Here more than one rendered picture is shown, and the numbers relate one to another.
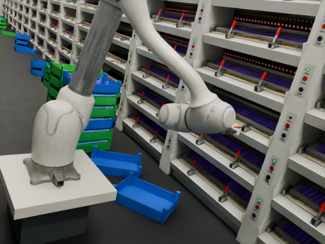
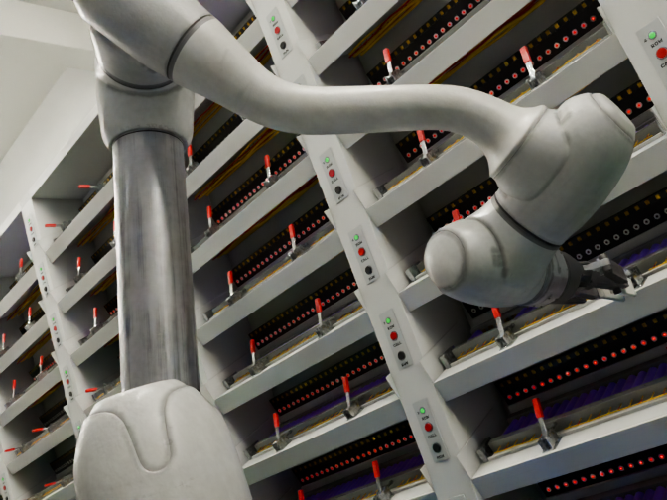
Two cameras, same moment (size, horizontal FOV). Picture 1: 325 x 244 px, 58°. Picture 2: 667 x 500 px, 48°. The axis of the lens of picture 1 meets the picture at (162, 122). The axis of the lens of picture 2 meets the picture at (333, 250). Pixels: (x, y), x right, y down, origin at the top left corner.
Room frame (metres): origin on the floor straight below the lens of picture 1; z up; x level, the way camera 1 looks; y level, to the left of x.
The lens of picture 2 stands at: (0.22, 0.30, 0.35)
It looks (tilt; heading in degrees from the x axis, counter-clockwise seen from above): 17 degrees up; 348
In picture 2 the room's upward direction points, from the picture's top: 20 degrees counter-clockwise
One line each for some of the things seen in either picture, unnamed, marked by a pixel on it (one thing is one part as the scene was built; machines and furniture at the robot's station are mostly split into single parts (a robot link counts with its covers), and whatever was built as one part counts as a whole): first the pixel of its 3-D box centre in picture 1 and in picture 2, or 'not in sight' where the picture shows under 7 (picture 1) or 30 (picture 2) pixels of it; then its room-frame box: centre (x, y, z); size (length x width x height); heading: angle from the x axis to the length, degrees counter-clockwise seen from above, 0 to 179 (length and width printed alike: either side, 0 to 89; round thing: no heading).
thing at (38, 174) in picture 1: (53, 166); not in sight; (1.00, 0.37, 0.27); 0.22 x 0.18 x 0.06; 37
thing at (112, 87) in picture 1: (92, 82); not in sight; (1.81, 0.49, 0.44); 0.30 x 0.20 x 0.08; 135
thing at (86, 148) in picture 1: (83, 140); not in sight; (1.81, 0.49, 0.04); 0.30 x 0.20 x 0.08; 135
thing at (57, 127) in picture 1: (56, 129); (164, 493); (1.03, 0.38, 0.41); 0.18 x 0.16 x 0.22; 6
